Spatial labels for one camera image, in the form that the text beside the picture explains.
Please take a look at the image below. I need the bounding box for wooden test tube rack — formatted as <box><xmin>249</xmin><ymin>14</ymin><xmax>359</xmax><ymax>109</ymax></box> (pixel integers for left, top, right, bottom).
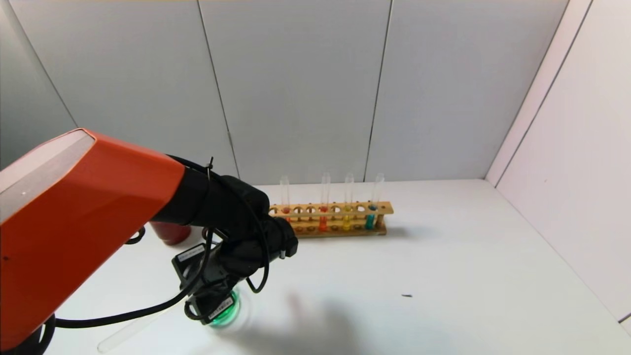
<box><xmin>269</xmin><ymin>201</ymin><xmax>394</xmax><ymax>238</ymax></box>

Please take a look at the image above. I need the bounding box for blue pigment glass test tube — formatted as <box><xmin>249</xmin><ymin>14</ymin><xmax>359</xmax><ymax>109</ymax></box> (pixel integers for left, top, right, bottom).
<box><xmin>365</xmin><ymin>173</ymin><xmax>385</xmax><ymax>230</ymax></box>

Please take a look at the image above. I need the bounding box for yellow pigment glass test tube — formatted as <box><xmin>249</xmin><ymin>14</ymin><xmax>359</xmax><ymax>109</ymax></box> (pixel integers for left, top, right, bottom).
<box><xmin>97</xmin><ymin>302</ymin><xmax>184</xmax><ymax>354</ymax></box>
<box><xmin>342</xmin><ymin>174</ymin><xmax>354</xmax><ymax>231</ymax></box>

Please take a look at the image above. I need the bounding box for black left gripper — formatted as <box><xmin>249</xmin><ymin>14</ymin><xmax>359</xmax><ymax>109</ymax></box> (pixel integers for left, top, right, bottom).
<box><xmin>194</xmin><ymin>279</ymin><xmax>234</xmax><ymax>325</ymax></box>

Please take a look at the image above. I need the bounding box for clear glass beaker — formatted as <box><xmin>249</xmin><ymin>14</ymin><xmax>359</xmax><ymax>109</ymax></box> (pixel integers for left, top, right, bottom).
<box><xmin>207</xmin><ymin>286</ymin><xmax>253</xmax><ymax>332</ymax></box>

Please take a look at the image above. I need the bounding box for red pigment glass test tube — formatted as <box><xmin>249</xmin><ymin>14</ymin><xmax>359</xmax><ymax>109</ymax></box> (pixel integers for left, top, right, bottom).
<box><xmin>280</xmin><ymin>176</ymin><xmax>292</xmax><ymax>222</ymax></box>
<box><xmin>318</xmin><ymin>173</ymin><xmax>331</xmax><ymax>232</ymax></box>

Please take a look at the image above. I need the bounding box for dark red plastic cup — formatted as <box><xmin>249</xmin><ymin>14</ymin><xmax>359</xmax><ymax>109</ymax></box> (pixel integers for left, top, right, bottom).
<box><xmin>149</xmin><ymin>221</ymin><xmax>192</xmax><ymax>246</ymax></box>

